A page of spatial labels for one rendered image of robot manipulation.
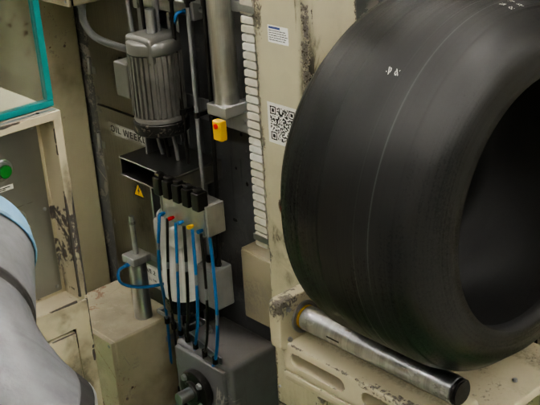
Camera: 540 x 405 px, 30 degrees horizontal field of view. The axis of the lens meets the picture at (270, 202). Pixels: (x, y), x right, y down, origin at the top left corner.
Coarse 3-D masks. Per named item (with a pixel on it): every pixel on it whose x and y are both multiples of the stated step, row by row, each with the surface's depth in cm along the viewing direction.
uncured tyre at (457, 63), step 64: (384, 0) 152; (448, 0) 146; (320, 64) 150; (384, 64) 139; (448, 64) 134; (512, 64) 135; (320, 128) 142; (384, 128) 134; (448, 128) 132; (512, 128) 182; (320, 192) 142; (384, 192) 133; (448, 192) 133; (512, 192) 183; (320, 256) 145; (384, 256) 136; (448, 256) 136; (512, 256) 179; (384, 320) 142; (448, 320) 141; (512, 320) 157
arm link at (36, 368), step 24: (0, 288) 67; (0, 312) 65; (24, 312) 68; (0, 336) 64; (24, 336) 65; (0, 360) 63; (24, 360) 64; (48, 360) 66; (0, 384) 62; (24, 384) 63; (48, 384) 64; (72, 384) 66
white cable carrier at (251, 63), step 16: (240, 0) 173; (256, 64) 176; (256, 80) 177; (256, 96) 179; (256, 112) 181; (256, 128) 181; (256, 144) 183; (256, 160) 184; (256, 176) 186; (256, 192) 188; (256, 208) 189; (256, 224) 191; (256, 240) 192
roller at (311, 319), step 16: (304, 320) 175; (320, 320) 173; (320, 336) 173; (336, 336) 169; (352, 336) 167; (352, 352) 167; (368, 352) 164; (384, 352) 162; (384, 368) 163; (400, 368) 160; (416, 368) 158; (432, 368) 157; (416, 384) 158; (432, 384) 155; (448, 384) 153; (464, 384) 154; (448, 400) 154; (464, 400) 155
